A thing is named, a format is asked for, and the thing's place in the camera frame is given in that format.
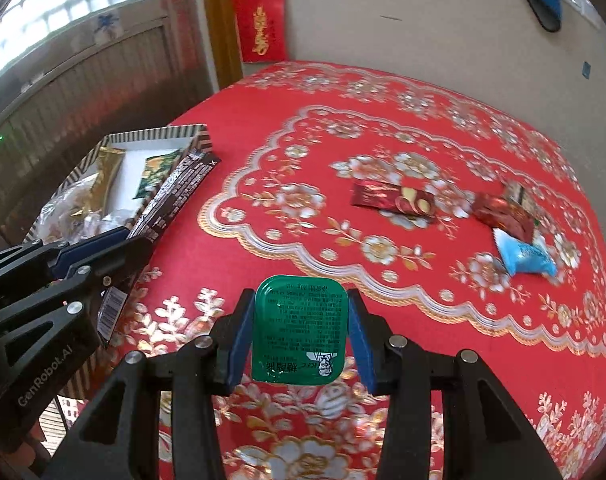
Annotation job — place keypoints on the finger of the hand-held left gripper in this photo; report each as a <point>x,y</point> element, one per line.
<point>90,245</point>
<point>123,260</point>

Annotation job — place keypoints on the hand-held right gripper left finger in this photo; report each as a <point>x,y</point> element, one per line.
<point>235,345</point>

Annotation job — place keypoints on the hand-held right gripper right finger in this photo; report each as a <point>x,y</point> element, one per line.
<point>361,345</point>

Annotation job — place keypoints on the clear plastic candy bag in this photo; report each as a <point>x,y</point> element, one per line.
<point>63,210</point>

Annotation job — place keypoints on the green sauce cup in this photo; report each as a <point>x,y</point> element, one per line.
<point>298,330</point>

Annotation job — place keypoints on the black green snack packet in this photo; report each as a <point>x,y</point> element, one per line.
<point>178,187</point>

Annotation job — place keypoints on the striped cardboard box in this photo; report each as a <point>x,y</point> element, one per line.
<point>153,134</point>

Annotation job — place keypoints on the gold foil packet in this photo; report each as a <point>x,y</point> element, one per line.
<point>103,180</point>

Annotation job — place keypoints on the green printed packet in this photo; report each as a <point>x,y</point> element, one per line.
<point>158,172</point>

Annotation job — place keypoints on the dark red snack packet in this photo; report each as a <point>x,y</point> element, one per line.
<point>393,200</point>

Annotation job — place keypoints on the blue wrapped candy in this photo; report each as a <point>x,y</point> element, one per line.
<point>525,257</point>

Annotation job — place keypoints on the red gold foil snack bag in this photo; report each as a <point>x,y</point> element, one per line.
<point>503,216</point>

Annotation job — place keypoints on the red floral tablecloth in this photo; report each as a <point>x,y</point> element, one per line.
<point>333,130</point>

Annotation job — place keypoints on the glass block window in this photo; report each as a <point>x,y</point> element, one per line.
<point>58,5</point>

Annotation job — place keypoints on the wooden door frame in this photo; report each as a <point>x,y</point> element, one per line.
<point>220,20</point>

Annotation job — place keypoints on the red gold wall hanging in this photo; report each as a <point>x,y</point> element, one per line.
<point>259,22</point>

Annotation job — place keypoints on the small teal wall sticker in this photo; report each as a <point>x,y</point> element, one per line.
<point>586,70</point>

